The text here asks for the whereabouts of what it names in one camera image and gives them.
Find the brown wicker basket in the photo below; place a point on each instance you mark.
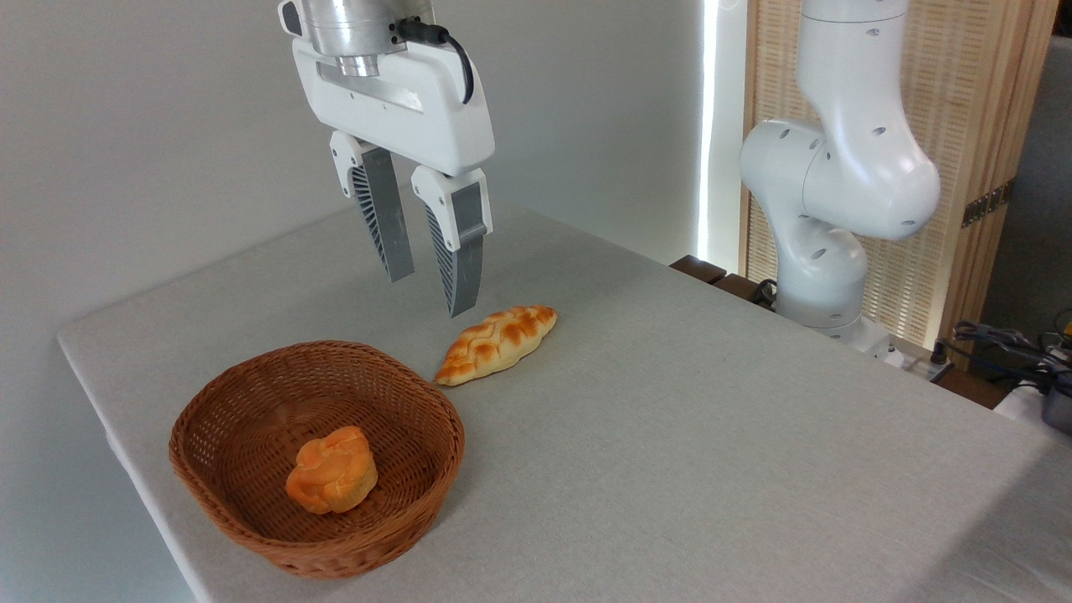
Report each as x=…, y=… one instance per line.
x=243, y=402

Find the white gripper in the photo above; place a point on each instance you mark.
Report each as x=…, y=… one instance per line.
x=419, y=109

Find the long braided bread loaf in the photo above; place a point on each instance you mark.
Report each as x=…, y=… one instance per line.
x=494, y=343

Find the dark wooden block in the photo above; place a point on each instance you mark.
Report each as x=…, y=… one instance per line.
x=741, y=289
x=698, y=268

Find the round orange bread roll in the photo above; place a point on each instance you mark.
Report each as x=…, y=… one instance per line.
x=333, y=469

